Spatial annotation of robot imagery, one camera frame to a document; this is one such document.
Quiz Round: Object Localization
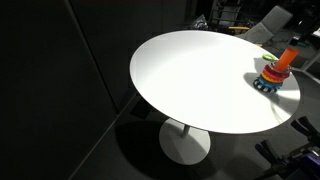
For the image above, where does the purple black machine frame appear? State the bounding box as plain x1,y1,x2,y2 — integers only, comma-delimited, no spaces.
263,146,320,180

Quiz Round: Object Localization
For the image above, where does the black padded handle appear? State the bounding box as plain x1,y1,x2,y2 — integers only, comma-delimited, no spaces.
254,139,285,165
290,116,320,148

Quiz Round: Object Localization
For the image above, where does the grey metal table leg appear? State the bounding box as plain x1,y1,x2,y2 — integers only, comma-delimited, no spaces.
300,49,320,72

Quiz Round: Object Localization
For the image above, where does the orange stacking ring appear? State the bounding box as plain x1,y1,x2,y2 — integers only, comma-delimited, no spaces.
260,72,285,85

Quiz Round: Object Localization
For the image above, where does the red stacking ring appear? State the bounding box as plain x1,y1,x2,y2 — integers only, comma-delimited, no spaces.
263,63,292,82

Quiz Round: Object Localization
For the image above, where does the grey chair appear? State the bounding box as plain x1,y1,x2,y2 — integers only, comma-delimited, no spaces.
244,5,294,46

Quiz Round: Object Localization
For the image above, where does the black metal rack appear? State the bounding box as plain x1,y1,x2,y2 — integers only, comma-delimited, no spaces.
209,0,243,28

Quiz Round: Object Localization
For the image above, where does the blue stacking ring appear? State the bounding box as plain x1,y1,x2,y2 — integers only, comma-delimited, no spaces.
257,76,285,90

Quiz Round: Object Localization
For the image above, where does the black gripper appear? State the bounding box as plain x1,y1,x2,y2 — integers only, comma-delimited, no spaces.
290,15,318,47

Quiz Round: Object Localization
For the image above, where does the orange stacking toy post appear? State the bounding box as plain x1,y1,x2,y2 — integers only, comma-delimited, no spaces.
275,47,301,71

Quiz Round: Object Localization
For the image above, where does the light green ring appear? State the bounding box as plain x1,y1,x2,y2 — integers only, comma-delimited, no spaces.
261,53,278,62

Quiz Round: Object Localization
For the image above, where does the black white striped toy base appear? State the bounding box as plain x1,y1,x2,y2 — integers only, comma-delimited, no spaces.
252,77,280,95

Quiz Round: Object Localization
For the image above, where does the white table pedestal base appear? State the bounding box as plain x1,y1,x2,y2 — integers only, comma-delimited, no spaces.
158,117,212,166

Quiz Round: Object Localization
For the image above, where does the yellow wooden bar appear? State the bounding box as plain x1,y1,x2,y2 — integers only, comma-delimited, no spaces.
228,25,251,32

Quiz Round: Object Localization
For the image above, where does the black bag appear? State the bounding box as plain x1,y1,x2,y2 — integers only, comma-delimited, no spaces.
189,14,210,32

